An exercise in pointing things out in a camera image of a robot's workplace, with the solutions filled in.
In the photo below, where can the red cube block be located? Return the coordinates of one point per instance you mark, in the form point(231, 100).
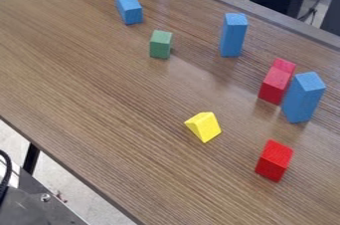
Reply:
point(274, 160)

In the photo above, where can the red rectangular block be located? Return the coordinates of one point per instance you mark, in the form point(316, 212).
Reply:
point(275, 83)

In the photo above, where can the green cube block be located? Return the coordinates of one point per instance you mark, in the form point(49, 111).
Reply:
point(160, 44)

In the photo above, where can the blue rectangular block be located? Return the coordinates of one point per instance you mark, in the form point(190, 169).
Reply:
point(233, 35)
point(129, 6)
point(303, 98)

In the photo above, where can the yellow wedge block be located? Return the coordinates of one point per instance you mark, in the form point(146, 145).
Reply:
point(203, 126)

